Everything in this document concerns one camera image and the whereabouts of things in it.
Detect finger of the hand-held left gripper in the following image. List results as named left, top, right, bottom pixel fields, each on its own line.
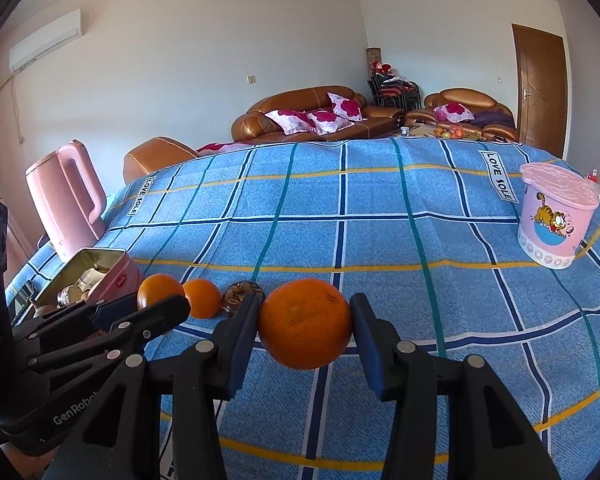
left=11, top=291, right=140, bottom=356
left=27, top=294, right=191, bottom=376

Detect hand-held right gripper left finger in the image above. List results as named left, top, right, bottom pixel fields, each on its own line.
left=42, top=292, right=265, bottom=480

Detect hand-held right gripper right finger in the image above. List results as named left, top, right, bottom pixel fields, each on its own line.
left=349, top=293, right=563, bottom=480

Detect small orange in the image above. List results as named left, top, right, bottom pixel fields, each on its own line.
left=137, top=273, right=187, bottom=312
left=182, top=279, right=222, bottom=320

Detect pink tin box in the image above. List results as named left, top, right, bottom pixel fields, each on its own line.
left=32, top=248, right=146, bottom=318

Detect large orange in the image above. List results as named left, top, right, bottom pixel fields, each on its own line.
left=258, top=280, right=353, bottom=371

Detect white plastic packet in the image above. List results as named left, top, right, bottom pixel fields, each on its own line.
left=75, top=269, right=106, bottom=291

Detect dark brown round fruit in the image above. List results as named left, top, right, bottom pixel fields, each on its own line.
left=221, top=281, right=266, bottom=317

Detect pink electric kettle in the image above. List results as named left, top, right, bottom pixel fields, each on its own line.
left=25, top=140, right=108, bottom=263

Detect blue plaid blanket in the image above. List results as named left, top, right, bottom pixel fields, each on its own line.
left=5, top=137, right=600, bottom=480

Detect brown leather ottoman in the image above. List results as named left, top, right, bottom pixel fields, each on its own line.
left=123, top=136, right=200, bottom=184

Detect pink red cloth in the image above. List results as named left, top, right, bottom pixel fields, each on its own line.
left=196, top=141, right=253, bottom=153

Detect pink cartoon cat bucket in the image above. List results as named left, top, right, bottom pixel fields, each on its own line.
left=517, top=162, right=600, bottom=272

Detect coffee table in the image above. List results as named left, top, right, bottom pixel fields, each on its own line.
left=399, top=124, right=486, bottom=142

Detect white pink floral pillow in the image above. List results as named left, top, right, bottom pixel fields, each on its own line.
left=327, top=92, right=369, bottom=122
left=265, top=109, right=317, bottom=135
left=305, top=109, right=355, bottom=136
left=432, top=102, right=476, bottom=123

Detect brown leather sofa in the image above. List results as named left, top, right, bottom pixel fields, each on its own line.
left=231, top=86, right=406, bottom=143

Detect stacked dark chairs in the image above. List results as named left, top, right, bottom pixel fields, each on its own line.
left=367, top=74, right=422, bottom=111

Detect purple cloth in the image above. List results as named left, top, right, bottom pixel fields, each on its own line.
left=472, top=110, right=513, bottom=128

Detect brown leather armchair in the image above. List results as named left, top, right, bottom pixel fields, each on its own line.
left=405, top=88, right=518, bottom=142

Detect white air conditioner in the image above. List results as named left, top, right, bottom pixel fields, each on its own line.
left=8, top=8, right=83, bottom=72

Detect brown wooden door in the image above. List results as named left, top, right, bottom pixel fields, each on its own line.
left=511, top=23, right=568, bottom=159

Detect air conditioner hose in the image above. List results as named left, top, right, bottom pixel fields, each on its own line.
left=10, top=74, right=23, bottom=143

